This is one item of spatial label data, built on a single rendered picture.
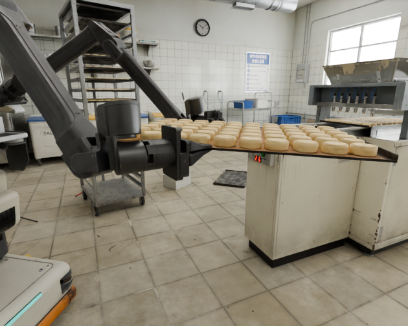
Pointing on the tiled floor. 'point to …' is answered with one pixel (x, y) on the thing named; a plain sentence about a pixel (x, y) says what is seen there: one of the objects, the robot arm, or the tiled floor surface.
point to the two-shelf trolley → (250, 108)
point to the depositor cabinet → (388, 197)
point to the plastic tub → (176, 182)
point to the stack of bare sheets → (232, 179)
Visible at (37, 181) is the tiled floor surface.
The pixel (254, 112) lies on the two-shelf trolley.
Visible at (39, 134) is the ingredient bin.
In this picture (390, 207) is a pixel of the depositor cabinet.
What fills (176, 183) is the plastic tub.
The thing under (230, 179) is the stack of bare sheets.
